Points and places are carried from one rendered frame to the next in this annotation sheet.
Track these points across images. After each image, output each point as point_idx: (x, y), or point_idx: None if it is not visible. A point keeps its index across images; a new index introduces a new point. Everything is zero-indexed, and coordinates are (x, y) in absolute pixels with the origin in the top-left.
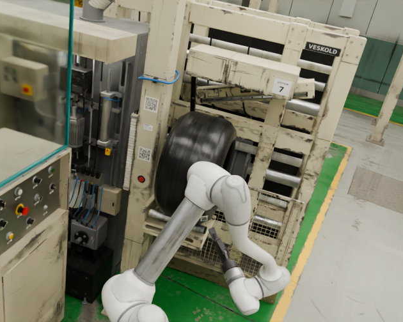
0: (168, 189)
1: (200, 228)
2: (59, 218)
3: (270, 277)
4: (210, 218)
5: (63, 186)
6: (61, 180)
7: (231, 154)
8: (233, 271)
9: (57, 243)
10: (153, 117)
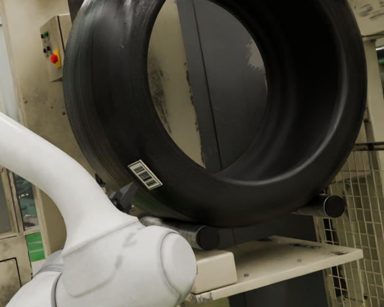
0: (69, 109)
1: (192, 231)
2: None
3: (66, 242)
4: (206, 194)
5: (7, 181)
6: (3, 168)
7: (334, 36)
8: (48, 257)
9: None
10: None
